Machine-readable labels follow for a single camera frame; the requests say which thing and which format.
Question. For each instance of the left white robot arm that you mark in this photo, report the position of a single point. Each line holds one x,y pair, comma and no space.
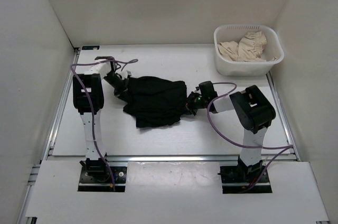
88,100

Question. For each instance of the aluminium front rail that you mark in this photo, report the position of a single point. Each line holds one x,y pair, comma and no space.
172,158

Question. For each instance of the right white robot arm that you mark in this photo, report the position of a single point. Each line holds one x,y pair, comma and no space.
255,114

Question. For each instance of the white plastic basket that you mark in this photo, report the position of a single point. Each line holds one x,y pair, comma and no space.
245,69

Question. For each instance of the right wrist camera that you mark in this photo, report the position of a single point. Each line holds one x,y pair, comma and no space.
207,90

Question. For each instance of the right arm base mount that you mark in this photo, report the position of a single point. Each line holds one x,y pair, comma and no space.
233,182

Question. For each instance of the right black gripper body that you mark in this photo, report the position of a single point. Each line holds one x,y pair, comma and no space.
194,103

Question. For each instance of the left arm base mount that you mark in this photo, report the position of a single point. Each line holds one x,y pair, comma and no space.
100,181

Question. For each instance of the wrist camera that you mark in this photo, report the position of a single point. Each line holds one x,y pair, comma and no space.
109,59
207,90

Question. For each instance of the beige garment in basket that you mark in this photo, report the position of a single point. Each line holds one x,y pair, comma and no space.
236,47

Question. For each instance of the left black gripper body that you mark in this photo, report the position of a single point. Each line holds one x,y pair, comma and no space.
120,86

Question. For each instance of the black trousers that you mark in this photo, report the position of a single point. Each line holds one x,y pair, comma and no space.
155,102

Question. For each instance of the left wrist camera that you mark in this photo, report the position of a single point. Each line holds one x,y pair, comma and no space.
109,59

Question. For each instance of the small dark label tag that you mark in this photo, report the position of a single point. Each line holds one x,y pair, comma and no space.
91,47

